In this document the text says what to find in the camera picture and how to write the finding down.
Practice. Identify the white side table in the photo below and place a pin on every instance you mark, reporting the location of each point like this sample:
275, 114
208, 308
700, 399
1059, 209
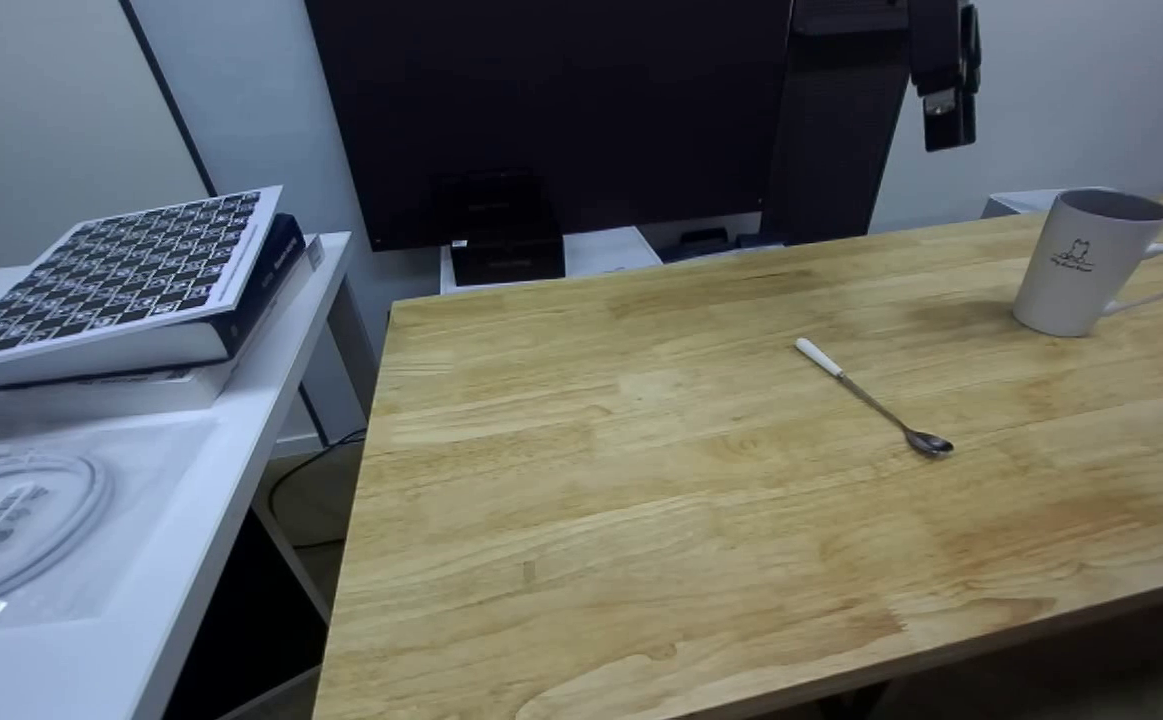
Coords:
211, 520

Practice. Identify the thick book with dark cover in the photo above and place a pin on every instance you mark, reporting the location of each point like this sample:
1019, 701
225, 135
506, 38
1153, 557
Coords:
241, 310

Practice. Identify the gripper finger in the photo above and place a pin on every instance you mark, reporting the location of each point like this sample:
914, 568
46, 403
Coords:
949, 130

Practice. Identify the large black monitor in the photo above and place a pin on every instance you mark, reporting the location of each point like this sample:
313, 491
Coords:
561, 110

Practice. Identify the white box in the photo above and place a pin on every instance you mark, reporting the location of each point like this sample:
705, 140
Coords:
1019, 203

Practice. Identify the checker pattern calibration board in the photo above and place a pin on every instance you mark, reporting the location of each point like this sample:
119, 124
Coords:
116, 270

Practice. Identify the white mug with small print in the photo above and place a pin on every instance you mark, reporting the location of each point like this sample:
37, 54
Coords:
1076, 270

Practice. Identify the black box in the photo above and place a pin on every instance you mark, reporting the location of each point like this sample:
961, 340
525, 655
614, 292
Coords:
506, 240

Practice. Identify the black slanted bar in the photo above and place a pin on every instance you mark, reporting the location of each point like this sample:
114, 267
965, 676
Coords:
173, 105

